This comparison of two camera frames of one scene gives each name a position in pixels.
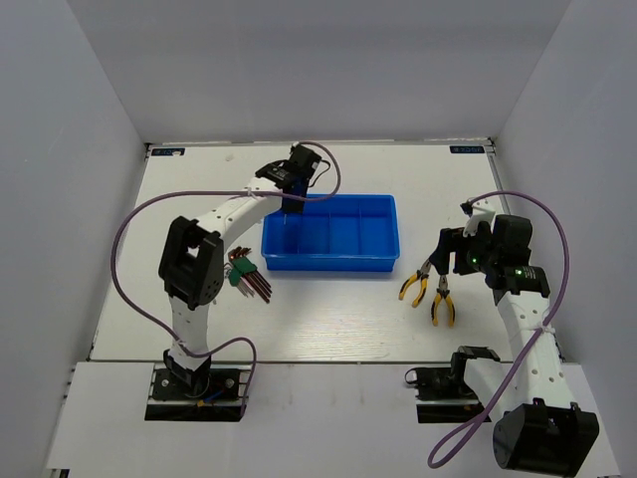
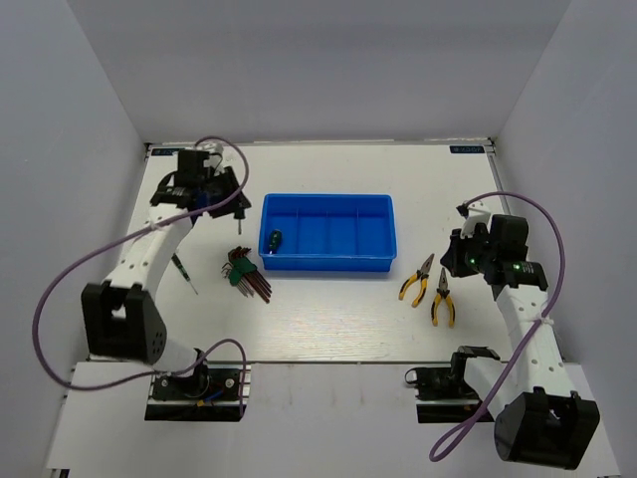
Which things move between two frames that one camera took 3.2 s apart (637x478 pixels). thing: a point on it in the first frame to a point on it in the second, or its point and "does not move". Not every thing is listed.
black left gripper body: x=296 y=207 to x=221 y=186
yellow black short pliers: x=443 y=292 does not move
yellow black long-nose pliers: x=422 y=273 does not move
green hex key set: x=242 y=273 does not move
